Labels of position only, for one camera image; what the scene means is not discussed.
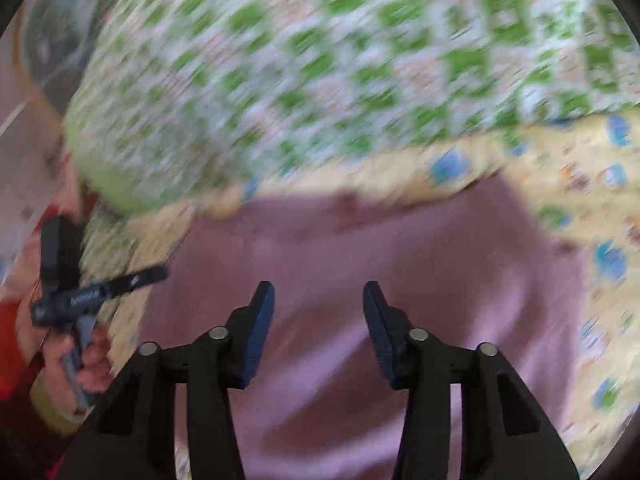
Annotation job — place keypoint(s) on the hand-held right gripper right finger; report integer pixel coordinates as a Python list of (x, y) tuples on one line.
[(381, 336)]

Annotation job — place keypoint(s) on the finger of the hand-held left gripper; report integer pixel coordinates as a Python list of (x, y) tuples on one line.
[(137, 279), (59, 255)]

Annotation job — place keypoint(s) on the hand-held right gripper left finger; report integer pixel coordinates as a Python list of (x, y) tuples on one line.
[(257, 340)]

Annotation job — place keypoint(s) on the purple knit sweater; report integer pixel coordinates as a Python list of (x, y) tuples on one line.
[(350, 240)]

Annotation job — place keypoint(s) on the person's left forearm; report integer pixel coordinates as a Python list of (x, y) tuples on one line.
[(52, 405)]

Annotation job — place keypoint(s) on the person's left hand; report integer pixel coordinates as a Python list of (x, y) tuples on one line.
[(92, 365)]

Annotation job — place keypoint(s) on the yellow cartoon bed sheet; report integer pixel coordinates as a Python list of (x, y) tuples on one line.
[(580, 180)]

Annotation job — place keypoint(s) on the green checkered quilt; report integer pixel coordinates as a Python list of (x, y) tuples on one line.
[(310, 70)]

